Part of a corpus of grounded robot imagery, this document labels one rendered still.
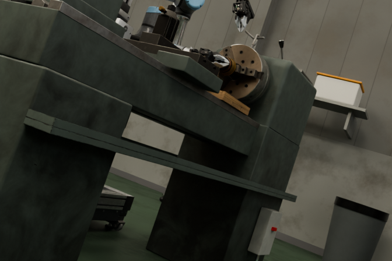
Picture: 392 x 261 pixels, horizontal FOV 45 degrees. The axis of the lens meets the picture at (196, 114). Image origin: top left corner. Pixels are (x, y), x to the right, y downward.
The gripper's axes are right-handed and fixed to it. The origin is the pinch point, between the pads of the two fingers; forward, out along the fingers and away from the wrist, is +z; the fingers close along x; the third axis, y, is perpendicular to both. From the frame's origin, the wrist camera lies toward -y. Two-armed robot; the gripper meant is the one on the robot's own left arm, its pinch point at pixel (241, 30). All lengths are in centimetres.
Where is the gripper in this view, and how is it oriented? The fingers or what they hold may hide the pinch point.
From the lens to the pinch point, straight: 274.1
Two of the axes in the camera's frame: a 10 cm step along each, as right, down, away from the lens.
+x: 8.8, 0.0, -4.8
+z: -1.1, 9.7, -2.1
